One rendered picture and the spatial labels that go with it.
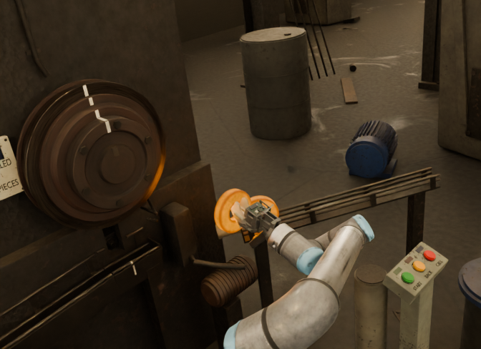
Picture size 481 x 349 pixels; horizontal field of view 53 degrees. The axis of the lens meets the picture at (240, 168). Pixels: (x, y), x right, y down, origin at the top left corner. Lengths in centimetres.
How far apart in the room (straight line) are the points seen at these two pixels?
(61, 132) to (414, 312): 129
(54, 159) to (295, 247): 75
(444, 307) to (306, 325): 156
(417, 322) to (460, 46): 227
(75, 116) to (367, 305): 120
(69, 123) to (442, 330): 180
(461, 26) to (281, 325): 291
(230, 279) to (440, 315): 108
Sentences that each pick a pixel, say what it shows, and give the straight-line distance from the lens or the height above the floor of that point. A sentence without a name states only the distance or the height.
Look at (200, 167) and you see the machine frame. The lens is 193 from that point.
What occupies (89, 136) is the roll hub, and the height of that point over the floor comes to 123.
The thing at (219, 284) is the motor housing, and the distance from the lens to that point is 185.
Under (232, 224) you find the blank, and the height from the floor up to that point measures 79.
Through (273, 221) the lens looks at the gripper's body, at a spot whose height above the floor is 86.
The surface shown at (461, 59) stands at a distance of 369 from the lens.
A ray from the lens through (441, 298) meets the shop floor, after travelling 259.
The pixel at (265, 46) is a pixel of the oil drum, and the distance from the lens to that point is 406.
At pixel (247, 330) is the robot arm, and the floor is 92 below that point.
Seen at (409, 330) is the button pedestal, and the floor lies 35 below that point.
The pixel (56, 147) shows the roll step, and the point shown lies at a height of 121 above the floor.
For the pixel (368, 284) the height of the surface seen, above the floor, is 52.
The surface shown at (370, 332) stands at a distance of 197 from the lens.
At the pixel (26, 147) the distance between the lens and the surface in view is 145.
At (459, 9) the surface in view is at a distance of 365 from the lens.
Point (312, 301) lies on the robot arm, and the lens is 106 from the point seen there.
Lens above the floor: 169
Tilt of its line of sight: 26 degrees down
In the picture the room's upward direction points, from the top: 8 degrees counter-clockwise
